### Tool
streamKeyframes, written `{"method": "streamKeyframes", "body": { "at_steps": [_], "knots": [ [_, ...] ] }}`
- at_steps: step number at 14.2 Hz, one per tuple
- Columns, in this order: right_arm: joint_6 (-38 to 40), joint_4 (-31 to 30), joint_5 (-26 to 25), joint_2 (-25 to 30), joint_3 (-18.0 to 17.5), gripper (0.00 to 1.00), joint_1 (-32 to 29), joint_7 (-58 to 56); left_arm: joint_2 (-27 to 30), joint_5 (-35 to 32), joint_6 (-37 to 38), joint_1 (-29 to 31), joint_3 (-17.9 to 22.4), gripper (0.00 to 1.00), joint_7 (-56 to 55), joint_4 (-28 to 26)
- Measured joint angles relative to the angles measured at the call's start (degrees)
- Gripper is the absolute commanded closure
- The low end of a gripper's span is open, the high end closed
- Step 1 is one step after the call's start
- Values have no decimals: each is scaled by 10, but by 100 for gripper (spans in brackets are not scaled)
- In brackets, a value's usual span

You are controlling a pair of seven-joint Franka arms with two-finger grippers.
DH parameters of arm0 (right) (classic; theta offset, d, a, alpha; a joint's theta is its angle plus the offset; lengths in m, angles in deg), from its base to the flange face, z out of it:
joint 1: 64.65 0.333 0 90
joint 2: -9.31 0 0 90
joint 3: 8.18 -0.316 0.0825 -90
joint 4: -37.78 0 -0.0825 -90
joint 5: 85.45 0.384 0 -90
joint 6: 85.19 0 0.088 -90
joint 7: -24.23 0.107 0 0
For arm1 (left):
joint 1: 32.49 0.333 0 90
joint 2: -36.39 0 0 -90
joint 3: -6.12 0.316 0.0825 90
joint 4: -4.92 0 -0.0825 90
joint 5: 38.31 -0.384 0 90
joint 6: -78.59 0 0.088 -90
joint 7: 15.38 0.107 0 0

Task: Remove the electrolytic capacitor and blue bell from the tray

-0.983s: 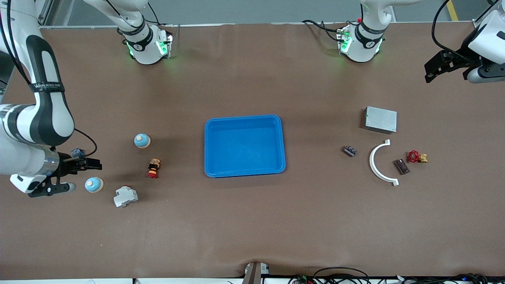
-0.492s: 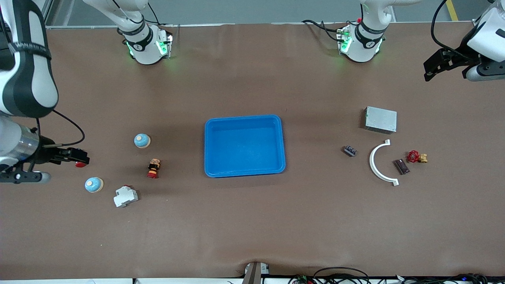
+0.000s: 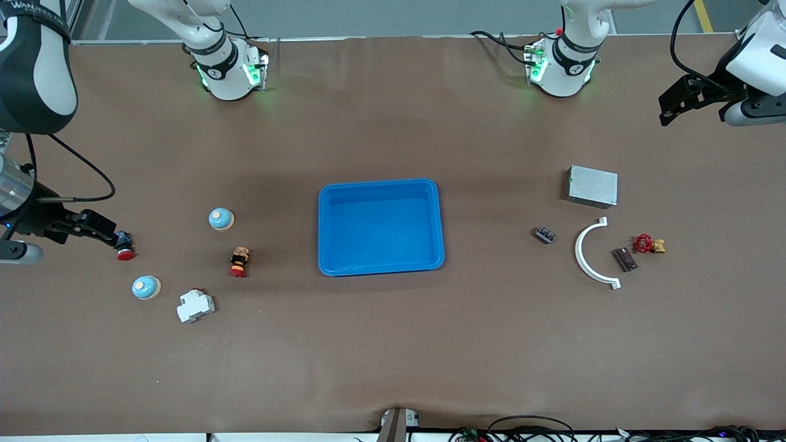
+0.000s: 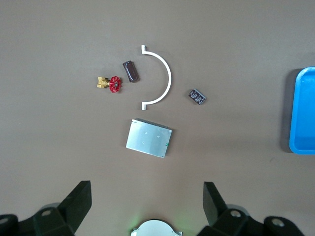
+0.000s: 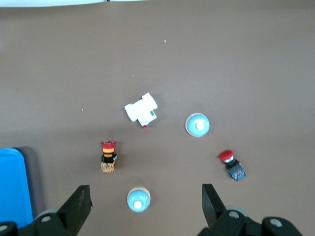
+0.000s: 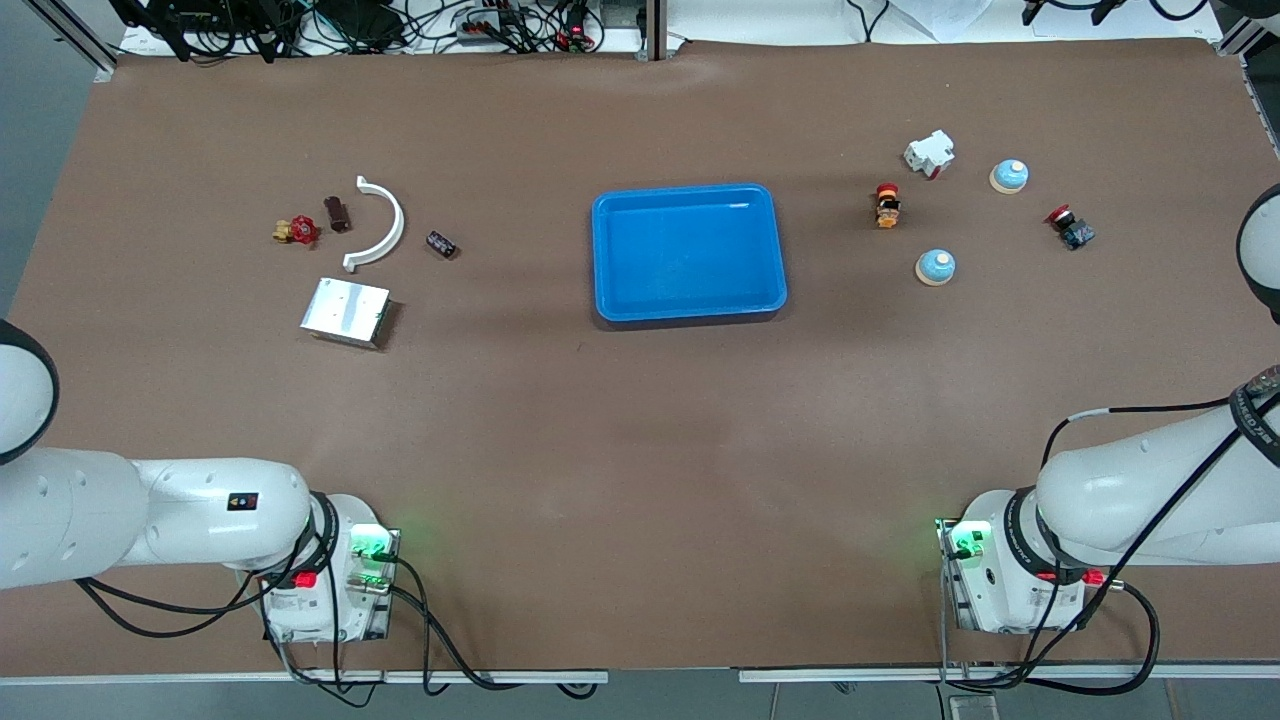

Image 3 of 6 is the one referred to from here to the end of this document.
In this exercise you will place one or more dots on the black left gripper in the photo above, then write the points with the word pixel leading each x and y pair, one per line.
pixel 706 92

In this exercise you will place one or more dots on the red mushroom button blue body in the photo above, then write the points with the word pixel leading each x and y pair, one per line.
pixel 126 254

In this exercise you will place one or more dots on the grey metal box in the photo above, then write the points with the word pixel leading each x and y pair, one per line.
pixel 592 186

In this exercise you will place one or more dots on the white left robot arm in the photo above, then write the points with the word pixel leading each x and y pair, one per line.
pixel 565 67

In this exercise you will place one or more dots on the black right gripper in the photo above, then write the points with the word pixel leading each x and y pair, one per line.
pixel 38 216

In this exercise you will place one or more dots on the red yellow emergency stop button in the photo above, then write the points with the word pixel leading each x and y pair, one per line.
pixel 239 263

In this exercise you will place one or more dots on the blue plastic tray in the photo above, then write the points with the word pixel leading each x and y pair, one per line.
pixel 381 227

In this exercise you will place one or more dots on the small black terminal block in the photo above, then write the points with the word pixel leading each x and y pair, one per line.
pixel 546 235

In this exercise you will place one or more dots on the white circuit breaker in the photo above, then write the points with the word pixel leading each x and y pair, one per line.
pixel 195 306

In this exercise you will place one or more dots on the light blue desk bell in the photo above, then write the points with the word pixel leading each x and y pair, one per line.
pixel 221 219
pixel 146 287

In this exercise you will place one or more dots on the brass valve with red handwheel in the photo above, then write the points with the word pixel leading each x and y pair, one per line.
pixel 643 245

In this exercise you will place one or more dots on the aluminium frame profile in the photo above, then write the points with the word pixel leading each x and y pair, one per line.
pixel 73 18

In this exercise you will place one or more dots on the dark brown cylindrical capacitor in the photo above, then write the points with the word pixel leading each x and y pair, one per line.
pixel 625 259

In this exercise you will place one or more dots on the white curved plastic bracket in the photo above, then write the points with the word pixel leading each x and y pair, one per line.
pixel 578 252

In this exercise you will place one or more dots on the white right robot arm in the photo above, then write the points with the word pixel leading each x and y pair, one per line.
pixel 227 73

